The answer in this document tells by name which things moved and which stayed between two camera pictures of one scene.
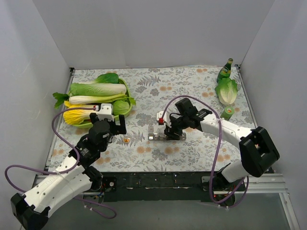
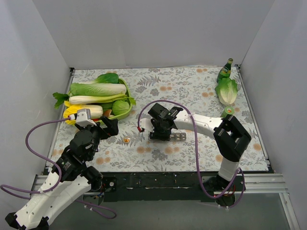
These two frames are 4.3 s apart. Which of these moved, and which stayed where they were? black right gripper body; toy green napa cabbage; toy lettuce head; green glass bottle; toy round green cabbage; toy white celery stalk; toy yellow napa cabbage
Moved: black right gripper body
Stayed: toy green napa cabbage; toy round green cabbage; toy yellow napa cabbage; green glass bottle; toy lettuce head; toy white celery stalk
